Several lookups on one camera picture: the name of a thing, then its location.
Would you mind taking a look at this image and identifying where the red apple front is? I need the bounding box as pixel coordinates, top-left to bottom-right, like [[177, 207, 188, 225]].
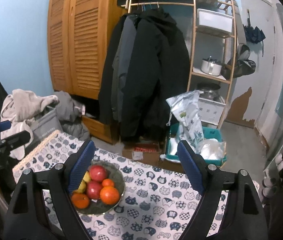
[[86, 180, 103, 200]]

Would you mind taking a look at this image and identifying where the white storage bin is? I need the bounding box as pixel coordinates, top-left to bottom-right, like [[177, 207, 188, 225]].
[[197, 9, 233, 34]]

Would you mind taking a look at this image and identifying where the grey laundry basket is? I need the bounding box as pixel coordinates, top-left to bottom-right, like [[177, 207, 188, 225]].
[[30, 106, 62, 142]]

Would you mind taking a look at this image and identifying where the red apple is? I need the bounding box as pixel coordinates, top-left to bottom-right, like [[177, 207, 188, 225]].
[[89, 165, 108, 183], [86, 180, 103, 200]]

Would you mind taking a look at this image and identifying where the teal plastic bin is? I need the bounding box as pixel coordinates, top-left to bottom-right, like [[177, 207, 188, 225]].
[[161, 124, 227, 167]]

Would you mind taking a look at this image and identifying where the yellow pear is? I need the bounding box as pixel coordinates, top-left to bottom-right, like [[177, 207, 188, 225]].
[[74, 171, 92, 193]]

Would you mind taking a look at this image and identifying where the red apple back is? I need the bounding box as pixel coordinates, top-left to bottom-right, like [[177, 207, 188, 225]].
[[89, 165, 108, 183]]

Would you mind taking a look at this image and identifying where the clear plastic bag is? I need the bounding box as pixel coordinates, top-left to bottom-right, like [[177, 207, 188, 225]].
[[197, 139, 226, 160]]

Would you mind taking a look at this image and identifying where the pile of grey clothes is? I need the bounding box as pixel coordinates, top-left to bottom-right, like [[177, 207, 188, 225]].
[[0, 89, 90, 161]]

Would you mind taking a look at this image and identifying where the white printed plastic bag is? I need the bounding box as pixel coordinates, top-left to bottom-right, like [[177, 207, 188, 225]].
[[166, 90, 204, 149]]

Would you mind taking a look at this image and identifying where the white cooking pot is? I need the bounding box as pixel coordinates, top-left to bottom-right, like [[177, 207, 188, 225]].
[[201, 56, 222, 76]]

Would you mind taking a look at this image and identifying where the black hanging coat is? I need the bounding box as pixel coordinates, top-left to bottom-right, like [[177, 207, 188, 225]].
[[98, 8, 190, 142]]

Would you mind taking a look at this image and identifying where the grey hanging jacket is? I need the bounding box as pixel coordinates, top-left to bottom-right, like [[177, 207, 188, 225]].
[[110, 14, 138, 122]]

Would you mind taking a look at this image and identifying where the cat pattern tablecloth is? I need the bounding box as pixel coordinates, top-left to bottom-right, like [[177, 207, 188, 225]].
[[13, 131, 228, 239]]

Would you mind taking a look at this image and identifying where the orange at bowl left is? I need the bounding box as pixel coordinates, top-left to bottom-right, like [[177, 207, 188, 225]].
[[71, 193, 90, 209]]

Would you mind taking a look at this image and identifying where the dark hanging bag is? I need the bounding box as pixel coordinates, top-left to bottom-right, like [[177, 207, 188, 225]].
[[233, 44, 256, 78]]

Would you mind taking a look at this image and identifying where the large orange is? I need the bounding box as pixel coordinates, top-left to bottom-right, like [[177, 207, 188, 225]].
[[100, 187, 120, 205]]

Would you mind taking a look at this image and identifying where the wooden louvered wardrobe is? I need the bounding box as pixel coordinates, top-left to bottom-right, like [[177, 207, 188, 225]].
[[46, 0, 127, 100]]

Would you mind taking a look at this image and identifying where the white patterned storage box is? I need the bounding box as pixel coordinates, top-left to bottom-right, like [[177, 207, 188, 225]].
[[198, 96, 226, 126]]

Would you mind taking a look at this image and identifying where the grey speckled bowl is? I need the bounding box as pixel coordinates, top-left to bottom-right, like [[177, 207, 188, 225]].
[[70, 161, 125, 215]]

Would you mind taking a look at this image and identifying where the cardboard box with label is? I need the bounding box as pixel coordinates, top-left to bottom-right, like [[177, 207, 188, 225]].
[[122, 142, 162, 166]]

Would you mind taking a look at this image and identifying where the small tangerine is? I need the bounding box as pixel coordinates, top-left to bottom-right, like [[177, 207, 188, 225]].
[[101, 178, 115, 187]]

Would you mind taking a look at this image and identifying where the wooden shelf rack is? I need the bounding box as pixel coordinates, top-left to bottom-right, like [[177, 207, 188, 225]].
[[187, 0, 238, 128]]

